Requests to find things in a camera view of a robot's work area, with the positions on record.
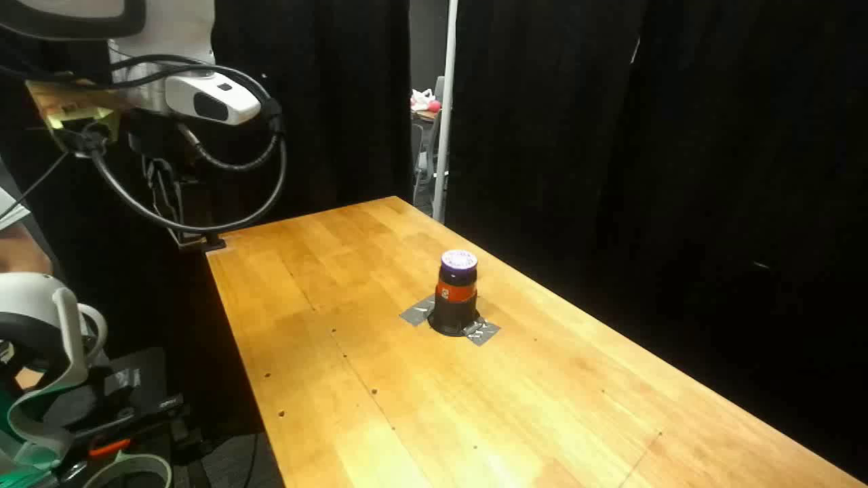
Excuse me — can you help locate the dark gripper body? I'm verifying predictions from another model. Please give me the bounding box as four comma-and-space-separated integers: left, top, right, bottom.
25, 78, 128, 156

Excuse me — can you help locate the person's forearm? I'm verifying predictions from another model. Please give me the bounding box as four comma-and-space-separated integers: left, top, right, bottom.
0, 222, 55, 278

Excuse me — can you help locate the white round device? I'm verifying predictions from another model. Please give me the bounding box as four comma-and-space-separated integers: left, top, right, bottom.
0, 272, 110, 386

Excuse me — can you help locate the black curtain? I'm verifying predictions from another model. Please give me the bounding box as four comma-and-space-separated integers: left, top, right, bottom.
448, 0, 868, 471
211, 0, 414, 225

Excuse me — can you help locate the black box with grey tape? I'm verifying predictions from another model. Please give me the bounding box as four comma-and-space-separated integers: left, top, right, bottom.
50, 347, 186, 444

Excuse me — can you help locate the red and white clutter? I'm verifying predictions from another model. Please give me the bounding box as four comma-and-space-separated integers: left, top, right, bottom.
410, 84, 444, 124

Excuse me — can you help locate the white vertical pole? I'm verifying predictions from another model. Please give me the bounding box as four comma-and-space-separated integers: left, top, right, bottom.
432, 0, 460, 225

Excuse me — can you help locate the thin grey cable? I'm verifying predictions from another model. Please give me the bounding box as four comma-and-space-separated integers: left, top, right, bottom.
0, 150, 74, 225

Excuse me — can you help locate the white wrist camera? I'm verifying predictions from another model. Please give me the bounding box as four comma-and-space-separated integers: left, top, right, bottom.
163, 70, 266, 130

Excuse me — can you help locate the green strap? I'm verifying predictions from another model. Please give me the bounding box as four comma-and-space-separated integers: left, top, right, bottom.
0, 362, 174, 488

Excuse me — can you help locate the orange handled tool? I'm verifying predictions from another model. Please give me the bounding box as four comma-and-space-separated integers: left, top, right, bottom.
83, 436, 136, 461

